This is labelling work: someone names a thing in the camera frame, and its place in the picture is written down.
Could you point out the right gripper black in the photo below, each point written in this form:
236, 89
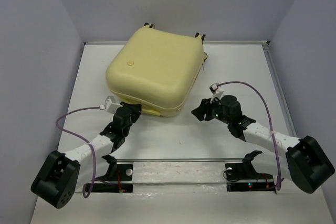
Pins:
204, 108

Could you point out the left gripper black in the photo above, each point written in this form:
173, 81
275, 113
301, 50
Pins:
135, 110

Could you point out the yellow hard-shell suitcase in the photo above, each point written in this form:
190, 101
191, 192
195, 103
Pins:
156, 69

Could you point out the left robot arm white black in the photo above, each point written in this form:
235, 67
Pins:
63, 173

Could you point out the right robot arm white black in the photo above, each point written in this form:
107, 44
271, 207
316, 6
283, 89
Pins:
301, 160

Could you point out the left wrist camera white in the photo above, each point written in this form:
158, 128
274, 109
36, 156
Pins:
111, 105

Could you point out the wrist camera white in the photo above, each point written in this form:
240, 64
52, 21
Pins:
111, 105
217, 91

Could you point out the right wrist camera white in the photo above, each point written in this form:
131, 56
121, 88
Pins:
217, 91

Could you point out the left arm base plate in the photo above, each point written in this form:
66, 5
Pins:
118, 179

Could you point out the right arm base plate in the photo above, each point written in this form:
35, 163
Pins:
241, 178

